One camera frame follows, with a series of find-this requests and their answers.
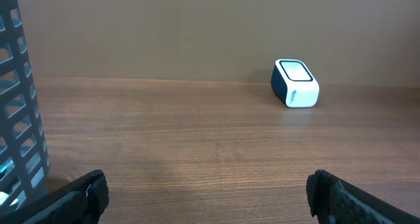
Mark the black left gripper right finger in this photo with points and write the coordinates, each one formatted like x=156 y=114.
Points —
x=334 y=201

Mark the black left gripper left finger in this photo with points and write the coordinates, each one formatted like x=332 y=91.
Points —
x=83 y=200

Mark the white barcode scanner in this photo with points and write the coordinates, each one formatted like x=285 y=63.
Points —
x=293 y=83

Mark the grey plastic mesh basket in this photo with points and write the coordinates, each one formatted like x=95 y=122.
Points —
x=25 y=161

